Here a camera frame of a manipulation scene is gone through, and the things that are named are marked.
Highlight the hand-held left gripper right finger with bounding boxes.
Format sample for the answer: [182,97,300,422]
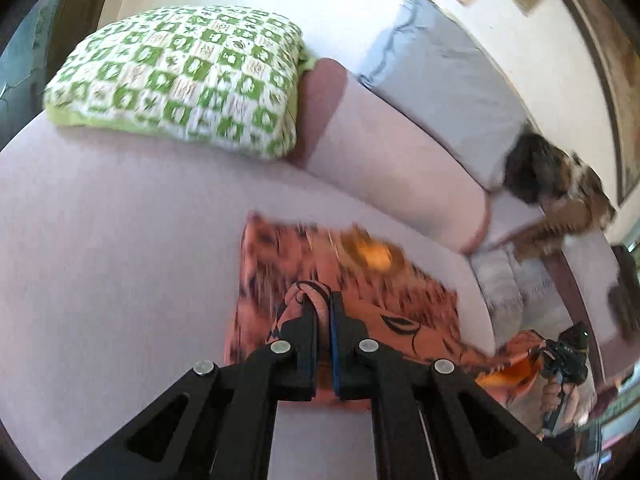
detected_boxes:
[330,290,582,480]

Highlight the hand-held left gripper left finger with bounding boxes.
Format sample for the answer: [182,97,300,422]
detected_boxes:
[61,304,321,480]

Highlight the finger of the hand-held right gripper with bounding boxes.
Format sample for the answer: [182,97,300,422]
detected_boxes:
[525,329,552,361]

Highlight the orange black floral garment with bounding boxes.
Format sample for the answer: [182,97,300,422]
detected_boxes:
[224,211,548,411]

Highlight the person's right hand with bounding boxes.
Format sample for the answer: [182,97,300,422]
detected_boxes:
[541,381,565,418]

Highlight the striped beige cloth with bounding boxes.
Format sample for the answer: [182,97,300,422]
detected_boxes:
[470,247,576,341]

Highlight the tan crumpled cloth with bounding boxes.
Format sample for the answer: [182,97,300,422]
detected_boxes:
[510,152,618,263]

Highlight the dark furry cloth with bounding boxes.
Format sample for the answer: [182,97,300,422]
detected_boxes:
[502,132,576,206]

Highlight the pink bolster cushion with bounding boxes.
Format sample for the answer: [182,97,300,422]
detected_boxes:
[290,57,493,256]

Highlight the pink quilted bed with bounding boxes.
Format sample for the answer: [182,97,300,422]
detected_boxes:
[0,105,626,480]

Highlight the grey pillow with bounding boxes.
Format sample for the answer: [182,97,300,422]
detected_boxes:
[357,0,533,191]

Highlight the green white checkered pillow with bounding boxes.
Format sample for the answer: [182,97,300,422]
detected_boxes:
[42,5,318,161]

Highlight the large framed wall picture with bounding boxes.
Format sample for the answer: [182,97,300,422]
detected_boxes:
[557,0,640,207]

